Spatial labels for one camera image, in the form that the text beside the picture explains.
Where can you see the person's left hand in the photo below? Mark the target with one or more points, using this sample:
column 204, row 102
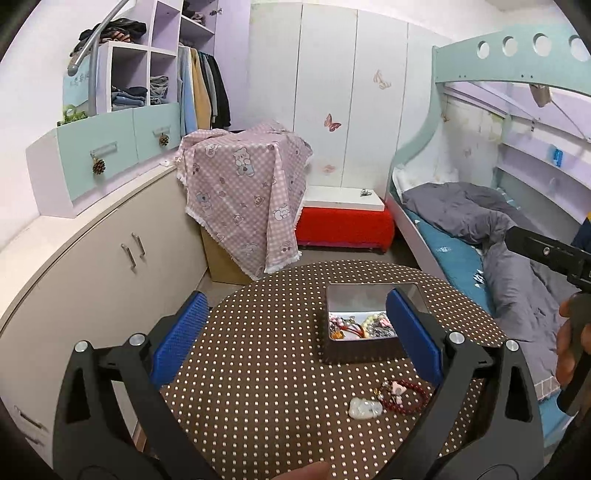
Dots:
column 302, row 473

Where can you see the person's right hand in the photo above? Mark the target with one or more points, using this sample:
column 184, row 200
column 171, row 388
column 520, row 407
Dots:
column 564, row 360

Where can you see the small metal clip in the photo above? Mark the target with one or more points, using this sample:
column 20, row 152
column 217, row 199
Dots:
column 365, row 193

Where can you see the brown hanging pouch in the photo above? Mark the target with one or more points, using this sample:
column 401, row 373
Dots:
column 540, row 95

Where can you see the beige low cabinet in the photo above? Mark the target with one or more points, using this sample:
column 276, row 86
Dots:
column 83, row 258

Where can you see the pile of dark clothes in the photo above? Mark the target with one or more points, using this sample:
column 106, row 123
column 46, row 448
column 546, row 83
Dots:
column 111, row 33

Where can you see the blue bed sheet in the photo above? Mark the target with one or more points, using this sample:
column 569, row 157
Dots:
column 450, row 249

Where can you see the heap of mixed jewelry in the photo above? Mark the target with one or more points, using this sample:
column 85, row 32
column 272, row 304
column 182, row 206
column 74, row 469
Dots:
column 360, row 325

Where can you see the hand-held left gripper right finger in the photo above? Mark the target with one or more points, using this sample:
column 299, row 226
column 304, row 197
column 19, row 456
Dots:
column 415, row 339

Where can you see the dark blue hanging garment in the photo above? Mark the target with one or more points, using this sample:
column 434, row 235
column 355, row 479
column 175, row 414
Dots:
column 584, row 235

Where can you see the faint butterfly sticker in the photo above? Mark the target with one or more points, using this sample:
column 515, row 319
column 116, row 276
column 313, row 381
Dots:
column 328, row 168

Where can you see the brown cardboard box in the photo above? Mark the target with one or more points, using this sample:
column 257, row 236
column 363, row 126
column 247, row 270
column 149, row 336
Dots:
column 224, row 263

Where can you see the pink butterfly sticker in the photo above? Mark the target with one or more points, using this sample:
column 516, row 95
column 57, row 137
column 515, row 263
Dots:
column 332, row 122

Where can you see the pale butterfly sticker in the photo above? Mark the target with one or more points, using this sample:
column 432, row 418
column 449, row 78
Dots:
column 382, row 79

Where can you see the stack of folded jeans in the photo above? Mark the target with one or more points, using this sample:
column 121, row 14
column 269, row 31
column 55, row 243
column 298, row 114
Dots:
column 129, row 98
column 159, row 90

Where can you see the grey duvet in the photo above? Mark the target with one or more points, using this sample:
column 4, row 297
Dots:
column 461, row 207

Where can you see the white jade pendant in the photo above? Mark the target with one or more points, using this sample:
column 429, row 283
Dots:
column 364, row 407

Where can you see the red storage bench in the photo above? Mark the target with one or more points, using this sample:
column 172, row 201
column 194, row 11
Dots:
column 344, row 226

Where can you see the white wardrobe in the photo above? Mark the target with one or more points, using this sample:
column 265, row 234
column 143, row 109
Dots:
column 346, row 69

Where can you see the row of hanging clothes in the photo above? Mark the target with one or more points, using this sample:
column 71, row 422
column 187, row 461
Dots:
column 203, row 87

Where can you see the light green bunk bed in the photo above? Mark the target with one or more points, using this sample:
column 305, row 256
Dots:
column 466, row 64

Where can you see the brown polka-dot round table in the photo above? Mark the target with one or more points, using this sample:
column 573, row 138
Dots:
column 277, row 369

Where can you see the pink bear-print cloth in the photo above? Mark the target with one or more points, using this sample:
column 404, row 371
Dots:
column 244, row 194

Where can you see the teal drawer cabinet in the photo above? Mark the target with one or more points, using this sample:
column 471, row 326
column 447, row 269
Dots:
column 115, row 138

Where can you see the purple stair shelf cabinet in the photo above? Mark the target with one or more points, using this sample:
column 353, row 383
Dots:
column 159, row 27

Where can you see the pine cone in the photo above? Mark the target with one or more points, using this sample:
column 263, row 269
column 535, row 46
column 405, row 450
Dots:
column 99, row 166
column 164, row 139

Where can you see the green plant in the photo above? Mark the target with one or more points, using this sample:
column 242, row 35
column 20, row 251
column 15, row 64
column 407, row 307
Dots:
column 71, row 117

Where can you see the grey metal handrail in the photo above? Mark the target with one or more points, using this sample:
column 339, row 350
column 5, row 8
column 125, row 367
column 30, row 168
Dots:
column 94, row 32

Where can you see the folded clothes in cubby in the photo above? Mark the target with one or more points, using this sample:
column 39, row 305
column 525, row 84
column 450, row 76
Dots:
column 191, row 16

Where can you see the black jewelry box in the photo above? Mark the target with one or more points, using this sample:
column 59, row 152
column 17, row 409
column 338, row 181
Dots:
column 351, row 353

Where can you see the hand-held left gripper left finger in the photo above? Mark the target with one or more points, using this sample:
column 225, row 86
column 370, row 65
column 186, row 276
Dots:
column 178, row 344

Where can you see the purple wall shelf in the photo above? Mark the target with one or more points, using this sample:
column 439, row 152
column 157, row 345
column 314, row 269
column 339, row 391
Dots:
column 540, row 166

